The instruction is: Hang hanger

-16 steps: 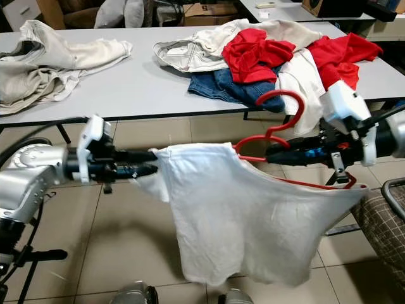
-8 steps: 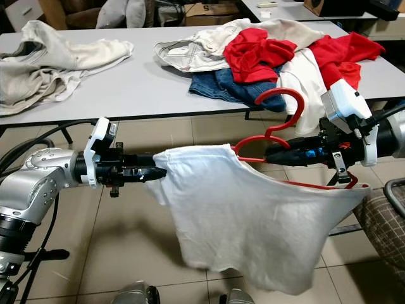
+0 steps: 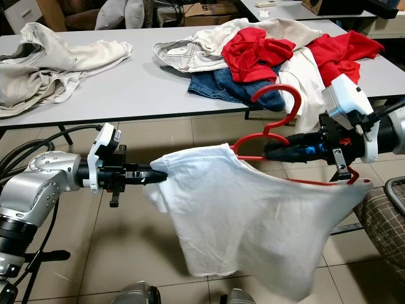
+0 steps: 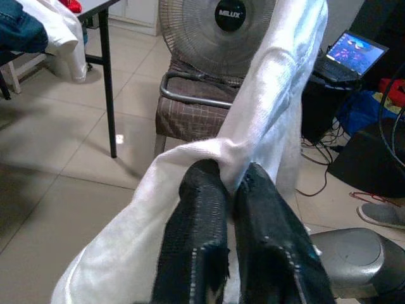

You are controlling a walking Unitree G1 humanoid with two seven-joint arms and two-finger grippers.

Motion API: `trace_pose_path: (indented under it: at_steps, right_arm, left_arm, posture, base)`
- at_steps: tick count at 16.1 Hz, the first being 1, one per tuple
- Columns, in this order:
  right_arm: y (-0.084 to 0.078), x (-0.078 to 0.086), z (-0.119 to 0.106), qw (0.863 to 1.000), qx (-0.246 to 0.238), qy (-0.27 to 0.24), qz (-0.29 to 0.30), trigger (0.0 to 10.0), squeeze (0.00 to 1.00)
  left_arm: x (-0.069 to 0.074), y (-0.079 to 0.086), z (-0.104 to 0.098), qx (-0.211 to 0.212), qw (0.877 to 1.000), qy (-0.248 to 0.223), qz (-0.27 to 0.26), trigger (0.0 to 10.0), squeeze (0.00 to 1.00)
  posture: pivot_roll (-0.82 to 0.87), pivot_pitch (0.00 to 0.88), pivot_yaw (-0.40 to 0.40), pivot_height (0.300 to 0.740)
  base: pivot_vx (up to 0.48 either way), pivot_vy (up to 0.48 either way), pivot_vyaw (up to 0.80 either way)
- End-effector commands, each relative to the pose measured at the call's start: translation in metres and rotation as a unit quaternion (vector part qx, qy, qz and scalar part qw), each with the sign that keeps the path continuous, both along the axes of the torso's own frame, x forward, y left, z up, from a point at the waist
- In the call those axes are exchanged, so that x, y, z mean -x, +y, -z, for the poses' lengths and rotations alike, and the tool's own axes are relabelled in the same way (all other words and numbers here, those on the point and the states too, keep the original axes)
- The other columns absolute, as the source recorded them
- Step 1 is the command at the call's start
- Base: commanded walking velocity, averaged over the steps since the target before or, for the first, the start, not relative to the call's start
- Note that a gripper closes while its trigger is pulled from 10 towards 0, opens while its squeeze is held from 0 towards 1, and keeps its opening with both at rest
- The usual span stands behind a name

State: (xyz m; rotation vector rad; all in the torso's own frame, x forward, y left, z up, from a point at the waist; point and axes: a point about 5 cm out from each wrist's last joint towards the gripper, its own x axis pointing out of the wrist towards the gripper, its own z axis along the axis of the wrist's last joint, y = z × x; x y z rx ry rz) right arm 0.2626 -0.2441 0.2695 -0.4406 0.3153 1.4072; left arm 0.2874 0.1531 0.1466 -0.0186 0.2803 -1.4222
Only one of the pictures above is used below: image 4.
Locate black bag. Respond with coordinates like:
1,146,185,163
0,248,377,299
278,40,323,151
327,122,405,199

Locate blue bag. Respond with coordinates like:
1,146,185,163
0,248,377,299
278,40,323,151
337,90,405,137

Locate red bag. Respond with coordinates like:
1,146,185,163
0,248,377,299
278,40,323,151
378,78,405,102

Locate grey electric fan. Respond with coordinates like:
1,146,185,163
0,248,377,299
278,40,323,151
158,0,279,80

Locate white shirt green stripe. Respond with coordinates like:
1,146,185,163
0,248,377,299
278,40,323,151
50,0,328,304

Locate black laptop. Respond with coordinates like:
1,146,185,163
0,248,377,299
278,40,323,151
313,30,390,83

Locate white wooden bench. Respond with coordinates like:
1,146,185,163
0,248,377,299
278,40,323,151
0,52,47,94

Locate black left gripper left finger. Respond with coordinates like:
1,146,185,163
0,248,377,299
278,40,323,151
151,159,232,304

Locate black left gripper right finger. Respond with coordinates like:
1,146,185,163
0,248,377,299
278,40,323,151
234,161,336,304

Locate plain white garment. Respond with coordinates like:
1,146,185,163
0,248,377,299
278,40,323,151
18,0,88,83

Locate black case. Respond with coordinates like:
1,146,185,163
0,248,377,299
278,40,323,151
300,75,363,143

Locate grey shoe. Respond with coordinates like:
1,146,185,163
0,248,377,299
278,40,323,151
356,202,405,231

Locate red garment white stripes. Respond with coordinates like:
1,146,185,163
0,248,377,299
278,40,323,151
61,0,82,12

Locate black table leg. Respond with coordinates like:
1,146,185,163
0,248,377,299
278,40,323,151
84,4,118,159

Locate brown checked chair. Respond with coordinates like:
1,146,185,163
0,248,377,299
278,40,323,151
154,58,244,158

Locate blue jeans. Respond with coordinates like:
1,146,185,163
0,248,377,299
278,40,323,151
0,0,49,54

